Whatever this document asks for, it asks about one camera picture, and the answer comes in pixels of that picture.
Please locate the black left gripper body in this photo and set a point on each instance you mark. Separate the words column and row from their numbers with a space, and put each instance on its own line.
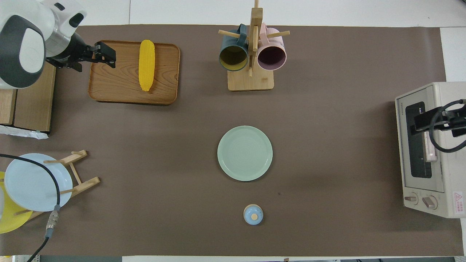
column 72, row 52

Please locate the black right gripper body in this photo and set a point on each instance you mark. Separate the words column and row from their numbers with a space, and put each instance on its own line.
column 457, row 122

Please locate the yellow corn cob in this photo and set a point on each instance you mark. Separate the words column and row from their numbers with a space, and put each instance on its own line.
column 146, row 65

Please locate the pale green plate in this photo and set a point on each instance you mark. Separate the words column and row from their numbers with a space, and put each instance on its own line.
column 244, row 153

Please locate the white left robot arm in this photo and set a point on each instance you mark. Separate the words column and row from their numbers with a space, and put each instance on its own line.
column 22, row 43

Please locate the white toaster oven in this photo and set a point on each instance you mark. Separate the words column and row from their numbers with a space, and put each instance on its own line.
column 451, row 174

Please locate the brown wooden tray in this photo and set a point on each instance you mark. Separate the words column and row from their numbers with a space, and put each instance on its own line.
column 116, row 80

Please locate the white crumpled liner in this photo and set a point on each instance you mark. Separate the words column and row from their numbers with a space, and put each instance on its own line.
column 22, row 134

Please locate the brown table mat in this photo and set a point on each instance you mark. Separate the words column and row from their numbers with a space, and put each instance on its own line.
column 327, row 145

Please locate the dark blue mug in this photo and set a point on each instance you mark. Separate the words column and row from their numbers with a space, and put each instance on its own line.
column 233, row 58

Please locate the wooden plate rack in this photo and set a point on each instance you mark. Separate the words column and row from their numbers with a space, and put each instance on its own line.
column 82, row 185

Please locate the light blue plate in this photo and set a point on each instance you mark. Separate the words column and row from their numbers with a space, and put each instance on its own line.
column 29, row 185

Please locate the wooden mug tree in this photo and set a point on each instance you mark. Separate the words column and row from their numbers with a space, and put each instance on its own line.
column 251, row 82

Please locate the pink mug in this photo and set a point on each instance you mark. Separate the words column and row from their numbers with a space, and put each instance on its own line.
column 272, row 56

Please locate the yellow plate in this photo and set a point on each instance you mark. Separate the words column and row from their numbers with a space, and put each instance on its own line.
column 9, row 218

